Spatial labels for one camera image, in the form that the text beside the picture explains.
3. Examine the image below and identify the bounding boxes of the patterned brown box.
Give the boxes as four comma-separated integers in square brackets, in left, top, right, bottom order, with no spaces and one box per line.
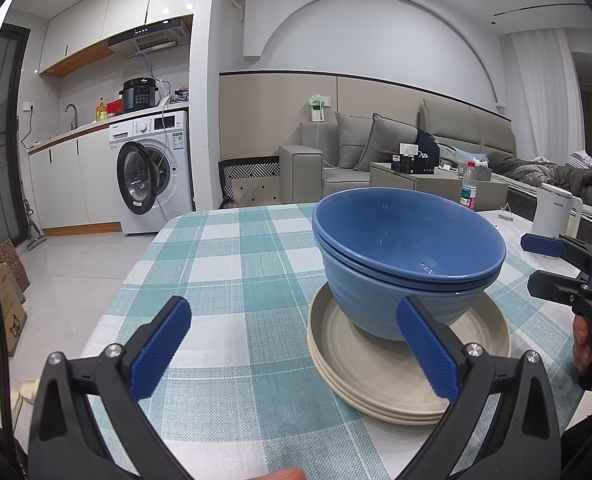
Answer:
[0,240,31,294]

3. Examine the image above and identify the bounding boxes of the white kitchen base cabinets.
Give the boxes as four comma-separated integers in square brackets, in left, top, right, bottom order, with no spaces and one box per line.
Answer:
[28,127,125,237]

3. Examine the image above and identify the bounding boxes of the white electric kettle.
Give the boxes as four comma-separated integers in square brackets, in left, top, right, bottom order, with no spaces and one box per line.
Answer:
[530,182,584,239]

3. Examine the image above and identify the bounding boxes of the person's left hand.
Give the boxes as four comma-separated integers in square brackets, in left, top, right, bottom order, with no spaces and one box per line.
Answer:
[263,467,307,480]

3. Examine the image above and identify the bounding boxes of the grey cushion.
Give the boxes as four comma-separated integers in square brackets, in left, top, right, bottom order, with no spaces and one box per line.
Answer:
[334,111,377,171]
[354,113,421,174]

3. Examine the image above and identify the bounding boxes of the wall socket with green charger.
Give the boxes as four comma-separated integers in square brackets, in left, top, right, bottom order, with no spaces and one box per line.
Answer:
[308,94,333,124]

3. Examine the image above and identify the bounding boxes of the brown cardboard box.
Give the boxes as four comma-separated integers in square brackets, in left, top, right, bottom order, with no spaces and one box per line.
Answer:
[0,262,29,359]

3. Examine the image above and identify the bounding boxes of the teal plaid tablecloth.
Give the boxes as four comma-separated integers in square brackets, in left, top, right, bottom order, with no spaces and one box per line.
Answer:
[73,203,584,480]

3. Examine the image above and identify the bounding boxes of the grey sofa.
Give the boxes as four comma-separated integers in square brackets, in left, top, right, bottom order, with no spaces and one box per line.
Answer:
[278,120,392,206]

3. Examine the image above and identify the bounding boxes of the grey bedside cabinet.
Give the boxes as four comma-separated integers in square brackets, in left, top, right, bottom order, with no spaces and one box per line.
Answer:
[369,162,509,211]

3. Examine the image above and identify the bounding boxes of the dark glass door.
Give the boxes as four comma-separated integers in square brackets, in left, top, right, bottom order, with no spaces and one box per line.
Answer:
[0,25,32,257]

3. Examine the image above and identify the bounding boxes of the clear water bottle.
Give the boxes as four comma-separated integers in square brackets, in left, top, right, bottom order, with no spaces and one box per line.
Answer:
[459,161,478,213]

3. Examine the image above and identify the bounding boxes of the black pressure cooker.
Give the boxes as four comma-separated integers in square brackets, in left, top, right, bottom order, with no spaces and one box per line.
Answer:
[118,78,158,114]

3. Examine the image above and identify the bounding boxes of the black and white rug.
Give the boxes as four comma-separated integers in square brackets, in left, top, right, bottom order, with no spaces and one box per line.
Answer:
[218,156,282,210]

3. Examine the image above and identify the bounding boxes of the grey blanket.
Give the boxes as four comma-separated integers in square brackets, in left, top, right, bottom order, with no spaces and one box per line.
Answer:
[488,152,592,206]

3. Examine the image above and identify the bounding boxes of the white sheer curtain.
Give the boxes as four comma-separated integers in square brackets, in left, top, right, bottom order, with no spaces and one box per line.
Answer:
[500,27,587,162]

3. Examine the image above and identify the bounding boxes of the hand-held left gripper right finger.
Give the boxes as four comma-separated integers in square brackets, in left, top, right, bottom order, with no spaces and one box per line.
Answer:
[393,295,562,480]

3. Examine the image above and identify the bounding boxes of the range hood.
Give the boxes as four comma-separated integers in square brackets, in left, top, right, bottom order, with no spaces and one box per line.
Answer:
[108,19,191,59]

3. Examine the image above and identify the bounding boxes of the beige upholstered headboard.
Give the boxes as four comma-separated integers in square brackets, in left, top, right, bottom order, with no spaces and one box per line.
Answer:
[418,97,518,161]

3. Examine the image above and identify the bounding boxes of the white washing machine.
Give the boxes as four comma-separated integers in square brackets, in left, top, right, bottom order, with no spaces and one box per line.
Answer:
[107,110,195,236]

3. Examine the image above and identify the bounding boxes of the person's right hand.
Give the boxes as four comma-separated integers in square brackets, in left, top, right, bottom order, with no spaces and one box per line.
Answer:
[571,313,592,374]

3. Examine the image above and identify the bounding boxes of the grey floor mop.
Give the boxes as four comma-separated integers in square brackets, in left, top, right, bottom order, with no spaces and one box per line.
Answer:
[22,199,48,252]

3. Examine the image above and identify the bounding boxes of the white wall cabinets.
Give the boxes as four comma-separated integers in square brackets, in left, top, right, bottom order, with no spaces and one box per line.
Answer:
[38,0,197,79]

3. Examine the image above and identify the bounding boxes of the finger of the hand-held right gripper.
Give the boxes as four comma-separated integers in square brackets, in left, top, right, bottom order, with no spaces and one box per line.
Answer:
[526,269,592,306]
[520,233,592,281]

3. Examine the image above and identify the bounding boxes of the black box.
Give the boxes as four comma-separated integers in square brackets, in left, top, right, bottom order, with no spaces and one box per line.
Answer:
[390,154,439,175]

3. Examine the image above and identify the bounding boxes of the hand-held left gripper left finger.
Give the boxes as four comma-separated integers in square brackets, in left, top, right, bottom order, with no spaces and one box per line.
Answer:
[27,296,193,480]

